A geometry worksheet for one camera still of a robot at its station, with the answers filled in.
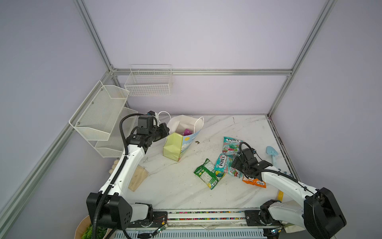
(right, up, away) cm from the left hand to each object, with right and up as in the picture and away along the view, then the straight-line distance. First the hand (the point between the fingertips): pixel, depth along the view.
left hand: (168, 131), depth 79 cm
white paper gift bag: (+7, -1, +11) cm, 13 cm away
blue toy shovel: (+66, -14, +18) cm, 70 cm away
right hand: (+39, -21, +9) cm, 45 cm away
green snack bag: (+21, -25, +7) cm, 33 cm away
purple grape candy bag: (+9, -1, +11) cm, 14 cm away
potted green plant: (-32, -42, -18) cm, 56 cm away
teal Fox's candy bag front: (+32, -20, +11) cm, 40 cm away
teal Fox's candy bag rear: (+40, -10, +22) cm, 46 cm away
